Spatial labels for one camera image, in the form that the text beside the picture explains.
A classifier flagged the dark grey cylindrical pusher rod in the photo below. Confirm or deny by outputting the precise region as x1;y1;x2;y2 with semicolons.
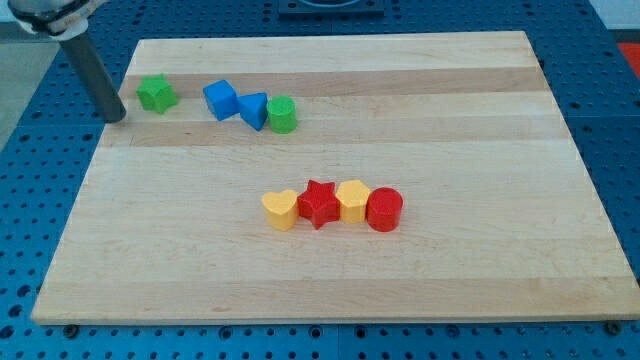
60;32;126;123

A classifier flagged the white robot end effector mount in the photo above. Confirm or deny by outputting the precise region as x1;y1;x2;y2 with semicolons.
8;0;107;40

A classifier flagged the green star block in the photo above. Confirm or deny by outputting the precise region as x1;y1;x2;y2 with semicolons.
136;74;179;114

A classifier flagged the red star block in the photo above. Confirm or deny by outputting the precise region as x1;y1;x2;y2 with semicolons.
297;180;340;229

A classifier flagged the light wooden board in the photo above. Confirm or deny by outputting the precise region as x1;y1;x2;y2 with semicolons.
32;31;639;325

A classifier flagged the blue cube block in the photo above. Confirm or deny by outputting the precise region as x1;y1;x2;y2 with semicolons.
203;80;239;121

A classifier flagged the blue triangle block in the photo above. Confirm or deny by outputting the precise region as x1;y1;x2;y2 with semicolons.
237;92;268;131

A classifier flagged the green cylinder block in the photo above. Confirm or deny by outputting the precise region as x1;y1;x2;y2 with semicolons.
266;95;297;134

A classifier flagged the yellow heart block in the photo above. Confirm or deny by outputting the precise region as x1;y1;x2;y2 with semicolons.
261;189;299;231

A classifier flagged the yellow hexagon block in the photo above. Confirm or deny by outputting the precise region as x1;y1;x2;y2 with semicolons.
335;180;371;224

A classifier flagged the red cylinder block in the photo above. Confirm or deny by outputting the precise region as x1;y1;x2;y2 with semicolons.
366;187;404;232

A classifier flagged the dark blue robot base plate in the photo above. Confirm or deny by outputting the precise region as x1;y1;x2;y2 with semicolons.
276;0;386;18

